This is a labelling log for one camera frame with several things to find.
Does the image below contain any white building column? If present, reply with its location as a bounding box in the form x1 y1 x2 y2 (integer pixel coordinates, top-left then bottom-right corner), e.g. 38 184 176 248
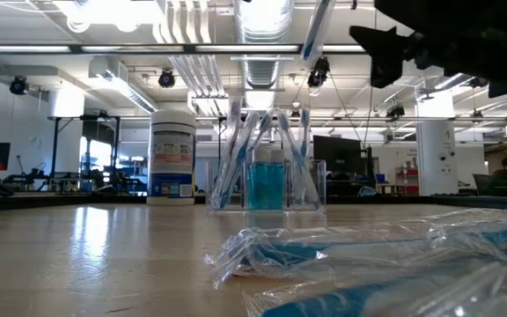
415 87 459 197

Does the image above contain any blue mouthwash bottle white cap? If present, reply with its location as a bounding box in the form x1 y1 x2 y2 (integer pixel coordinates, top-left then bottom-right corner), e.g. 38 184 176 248
246 148 268 210
267 149 287 210

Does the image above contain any black aluminium table frame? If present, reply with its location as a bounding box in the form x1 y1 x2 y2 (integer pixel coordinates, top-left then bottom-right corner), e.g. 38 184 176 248
0 189 507 213

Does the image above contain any red shelf unit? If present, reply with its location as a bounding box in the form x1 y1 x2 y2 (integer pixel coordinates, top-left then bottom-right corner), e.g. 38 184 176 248
395 166 421 197

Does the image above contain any black beam with light strips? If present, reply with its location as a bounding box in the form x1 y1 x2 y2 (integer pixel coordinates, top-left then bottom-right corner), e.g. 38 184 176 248
0 42 369 56

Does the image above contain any clear acrylic organizer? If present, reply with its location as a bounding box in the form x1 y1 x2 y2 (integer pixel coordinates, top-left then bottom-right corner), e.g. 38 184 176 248
204 158 327 215

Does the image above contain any silver round ceiling duct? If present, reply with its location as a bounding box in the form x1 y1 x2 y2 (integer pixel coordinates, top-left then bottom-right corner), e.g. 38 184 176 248
234 0 295 92

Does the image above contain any white rectangular ceiling duct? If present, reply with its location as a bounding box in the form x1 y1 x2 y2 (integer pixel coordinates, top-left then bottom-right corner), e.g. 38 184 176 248
88 59 158 114

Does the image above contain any silver slanted ceiling duct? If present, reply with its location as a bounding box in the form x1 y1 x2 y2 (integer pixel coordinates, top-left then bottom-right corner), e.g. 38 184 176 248
431 72 474 92

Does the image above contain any white wipes canister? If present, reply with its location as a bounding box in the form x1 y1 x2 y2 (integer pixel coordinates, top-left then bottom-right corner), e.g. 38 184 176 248
146 109 198 207

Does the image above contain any black hanging camera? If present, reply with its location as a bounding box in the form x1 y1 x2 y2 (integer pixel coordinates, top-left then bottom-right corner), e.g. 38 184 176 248
385 103 407 121
9 75 29 97
306 55 332 89
468 75 491 89
157 68 177 89

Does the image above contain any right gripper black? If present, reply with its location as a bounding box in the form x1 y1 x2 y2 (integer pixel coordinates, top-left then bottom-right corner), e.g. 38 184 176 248
349 0 507 99

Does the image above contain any black workstation frame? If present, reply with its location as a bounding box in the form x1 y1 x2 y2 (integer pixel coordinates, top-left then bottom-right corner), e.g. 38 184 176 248
47 114 122 191

